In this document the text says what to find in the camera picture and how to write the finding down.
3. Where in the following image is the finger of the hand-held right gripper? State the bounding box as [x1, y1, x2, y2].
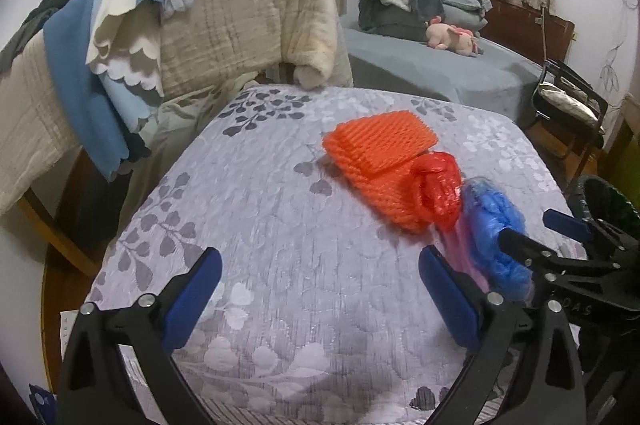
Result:
[544, 208, 640, 257]
[497, 229, 567, 279]

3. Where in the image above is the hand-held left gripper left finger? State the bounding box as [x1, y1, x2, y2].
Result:
[59, 246, 223, 425]

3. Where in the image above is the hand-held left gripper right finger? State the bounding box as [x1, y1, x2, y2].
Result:
[419, 245, 586, 425]

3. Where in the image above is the blue plastic bag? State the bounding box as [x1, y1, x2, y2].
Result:
[460, 178, 534, 304]

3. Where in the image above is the trash bin with black liner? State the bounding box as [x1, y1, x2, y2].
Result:
[567, 175, 640, 246]

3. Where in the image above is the pink plastic bag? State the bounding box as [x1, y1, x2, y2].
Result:
[440, 210, 493, 294]

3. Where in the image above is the red plastic bag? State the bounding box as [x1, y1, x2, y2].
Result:
[410, 151, 463, 234]

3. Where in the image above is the orange foam net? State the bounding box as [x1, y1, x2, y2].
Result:
[322, 109, 441, 234]

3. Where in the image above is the black metal chair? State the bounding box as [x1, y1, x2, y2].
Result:
[530, 59, 609, 176]

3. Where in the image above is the grey floral quilt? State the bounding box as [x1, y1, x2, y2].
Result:
[87, 84, 591, 425]

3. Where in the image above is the wooden side cabinet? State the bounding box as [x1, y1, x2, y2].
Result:
[600, 98, 640, 188]

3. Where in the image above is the silver seat cushion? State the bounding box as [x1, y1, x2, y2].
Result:
[537, 82, 601, 124]

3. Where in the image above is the dark wooden headboard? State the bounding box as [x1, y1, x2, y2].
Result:
[482, 0, 576, 66]

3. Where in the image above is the bed with grey sheet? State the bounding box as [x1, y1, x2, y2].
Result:
[339, 12, 546, 129]

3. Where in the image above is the pale blue scalloped cloth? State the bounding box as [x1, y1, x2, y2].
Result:
[97, 0, 194, 132]

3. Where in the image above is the pink plush toy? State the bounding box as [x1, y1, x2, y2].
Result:
[425, 16, 483, 56]

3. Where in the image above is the grey pillow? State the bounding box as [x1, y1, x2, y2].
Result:
[440, 2, 488, 37]

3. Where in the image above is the beige quilted blanket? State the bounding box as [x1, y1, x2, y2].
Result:
[0, 0, 353, 216]

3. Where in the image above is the cream scalloped cloth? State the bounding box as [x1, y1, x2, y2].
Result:
[86, 0, 167, 102]

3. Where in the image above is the dark green clothing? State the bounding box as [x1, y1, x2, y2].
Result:
[0, 0, 84, 72]

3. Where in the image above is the wooden chair frame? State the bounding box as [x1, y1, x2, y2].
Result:
[15, 145, 101, 279]

